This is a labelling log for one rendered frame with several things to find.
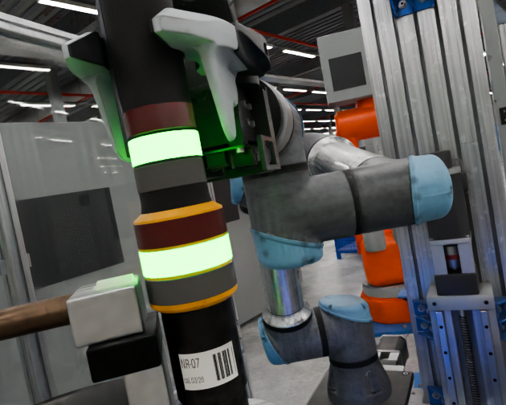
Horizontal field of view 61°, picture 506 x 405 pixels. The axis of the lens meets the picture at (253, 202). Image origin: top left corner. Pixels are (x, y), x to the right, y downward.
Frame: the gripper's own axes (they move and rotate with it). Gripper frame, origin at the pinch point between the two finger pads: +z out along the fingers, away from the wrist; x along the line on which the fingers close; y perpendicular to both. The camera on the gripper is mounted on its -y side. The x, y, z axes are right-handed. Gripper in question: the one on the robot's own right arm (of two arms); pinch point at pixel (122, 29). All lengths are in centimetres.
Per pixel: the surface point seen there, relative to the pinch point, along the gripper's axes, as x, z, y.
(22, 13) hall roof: 618, -797, -434
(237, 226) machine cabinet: 129, -442, 55
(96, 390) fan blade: 14.1, -11.4, 22.0
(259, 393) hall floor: 88, -282, 166
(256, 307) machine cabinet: 126, -448, 152
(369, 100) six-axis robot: -33, -414, -46
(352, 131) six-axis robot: -11, -406, -21
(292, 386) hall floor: 64, -290, 166
